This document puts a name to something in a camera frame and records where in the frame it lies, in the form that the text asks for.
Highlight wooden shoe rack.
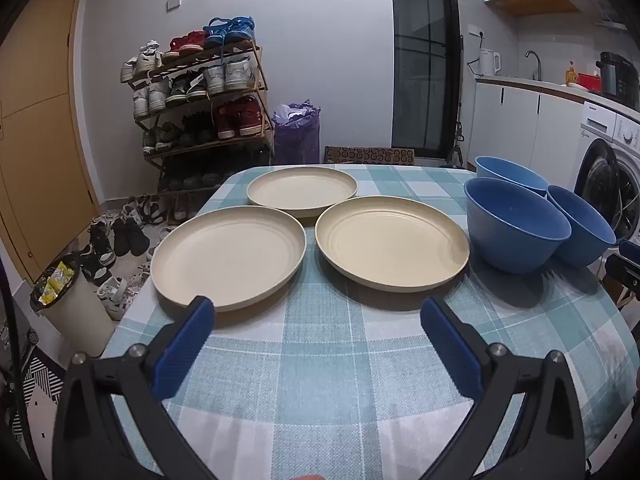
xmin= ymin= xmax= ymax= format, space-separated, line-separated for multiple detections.
xmin=122 ymin=42 xmax=277 ymax=197

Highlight grey floor mop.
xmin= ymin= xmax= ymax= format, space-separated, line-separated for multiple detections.
xmin=442 ymin=122 xmax=466 ymax=169

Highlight yellow wooden door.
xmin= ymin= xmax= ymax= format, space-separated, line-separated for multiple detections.
xmin=0 ymin=0 xmax=101 ymax=282

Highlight rows of assorted sneakers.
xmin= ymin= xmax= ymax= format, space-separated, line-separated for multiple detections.
xmin=120 ymin=16 xmax=267 ymax=191

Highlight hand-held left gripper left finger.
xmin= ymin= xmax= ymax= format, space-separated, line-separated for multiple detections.
xmin=52 ymin=296 xmax=216 ymax=480

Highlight brown patterned doormat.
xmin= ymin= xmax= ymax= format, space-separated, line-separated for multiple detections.
xmin=324 ymin=146 xmax=416 ymax=166

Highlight black cable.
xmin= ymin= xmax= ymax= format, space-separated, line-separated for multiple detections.
xmin=0 ymin=260 xmax=32 ymax=461

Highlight purple plastic bag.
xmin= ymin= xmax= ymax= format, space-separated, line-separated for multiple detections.
xmin=272 ymin=102 xmax=321 ymax=166

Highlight blue bowl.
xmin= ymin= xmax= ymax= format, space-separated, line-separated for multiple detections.
xmin=546 ymin=185 xmax=617 ymax=268
xmin=463 ymin=178 xmax=572 ymax=275
xmin=474 ymin=155 xmax=551 ymax=197

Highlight white trash bin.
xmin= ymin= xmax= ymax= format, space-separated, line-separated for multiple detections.
xmin=30 ymin=260 xmax=117 ymax=359

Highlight yellow snack wrapper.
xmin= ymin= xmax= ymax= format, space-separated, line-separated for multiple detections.
xmin=37 ymin=262 xmax=76 ymax=307

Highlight teal checked tablecloth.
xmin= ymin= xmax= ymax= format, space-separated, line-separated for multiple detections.
xmin=102 ymin=164 xmax=640 ymax=480

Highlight beige round plate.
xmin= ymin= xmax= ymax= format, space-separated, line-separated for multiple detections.
xmin=246 ymin=166 xmax=359 ymax=219
xmin=151 ymin=205 xmax=307 ymax=312
xmin=315 ymin=195 xmax=471 ymax=292

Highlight white washing machine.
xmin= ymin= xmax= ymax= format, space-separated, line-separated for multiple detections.
xmin=574 ymin=101 xmax=640 ymax=247

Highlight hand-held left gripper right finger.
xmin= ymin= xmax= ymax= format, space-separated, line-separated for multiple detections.
xmin=420 ymin=296 xmax=586 ymax=480

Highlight scattered dark shoes and sandals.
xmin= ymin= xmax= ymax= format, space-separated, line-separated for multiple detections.
xmin=75 ymin=192 xmax=201 ymax=322

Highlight white electric kettle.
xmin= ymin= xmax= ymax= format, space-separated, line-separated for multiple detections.
xmin=479 ymin=49 xmax=502 ymax=77

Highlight black pressure cooker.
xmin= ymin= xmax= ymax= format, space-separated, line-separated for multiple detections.
xmin=596 ymin=51 xmax=640 ymax=111

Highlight white kitchen base cabinet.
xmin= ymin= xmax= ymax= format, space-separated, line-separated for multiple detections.
xmin=470 ymin=76 xmax=587 ymax=182

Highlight black and white rug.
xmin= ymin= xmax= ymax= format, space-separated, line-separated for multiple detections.
xmin=10 ymin=345 xmax=67 ymax=432

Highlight dark glass door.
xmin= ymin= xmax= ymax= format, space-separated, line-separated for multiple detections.
xmin=389 ymin=0 xmax=461 ymax=159

